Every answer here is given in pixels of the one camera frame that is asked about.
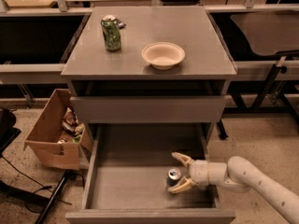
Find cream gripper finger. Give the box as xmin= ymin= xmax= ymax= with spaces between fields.
xmin=167 ymin=176 xmax=195 ymax=194
xmin=171 ymin=152 xmax=193 ymax=168

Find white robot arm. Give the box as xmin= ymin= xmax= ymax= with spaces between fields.
xmin=167 ymin=152 xmax=299 ymax=224

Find brown cardboard box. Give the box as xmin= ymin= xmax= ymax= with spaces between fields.
xmin=25 ymin=89 xmax=93 ymax=170

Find blue silver redbull can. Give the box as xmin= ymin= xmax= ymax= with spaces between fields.
xmin=166 ymin=168 xmax=181 ymax=187

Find black stand leg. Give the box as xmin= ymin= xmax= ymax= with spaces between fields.
xmin=35 ymin=170 xmax=74 ymax=224

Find black cable on floor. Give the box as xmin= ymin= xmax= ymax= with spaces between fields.
xmin=0 ymin=154 xmax=86 ymax=214

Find grey drawer cabinet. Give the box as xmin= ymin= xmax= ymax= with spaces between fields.
xmin=62 ymin=7 xmax=236 ymax=138

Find black chair base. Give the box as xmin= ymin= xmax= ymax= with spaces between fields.
xmin=0 ymin=107 xmax=21 ymax=155

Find white paper bowl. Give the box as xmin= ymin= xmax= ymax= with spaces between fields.
xmin=141 ymin=42 xmax=185 ymax=70

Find grey top drawer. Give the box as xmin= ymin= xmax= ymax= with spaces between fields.
xmin=71 ymin=96 xmax=225 ymax=123

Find open grey middle drawer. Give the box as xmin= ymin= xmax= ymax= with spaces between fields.
xmin=66 ymin=124 xmax=235 ymax=224

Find snack wrappers in box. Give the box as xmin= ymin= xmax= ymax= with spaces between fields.
xmin=58 ymin=107 xmax=84 ymax=144

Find green soda can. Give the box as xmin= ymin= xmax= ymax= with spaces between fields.
xmin=101 ymin=15 xmax=121 ymax=51

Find small dark object behind can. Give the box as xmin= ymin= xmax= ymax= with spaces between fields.
xmin=118 ymin=20 xmax=126 ymax=29

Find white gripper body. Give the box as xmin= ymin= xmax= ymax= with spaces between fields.
xmin=189 ymin=160 xmax=208 ymax=187

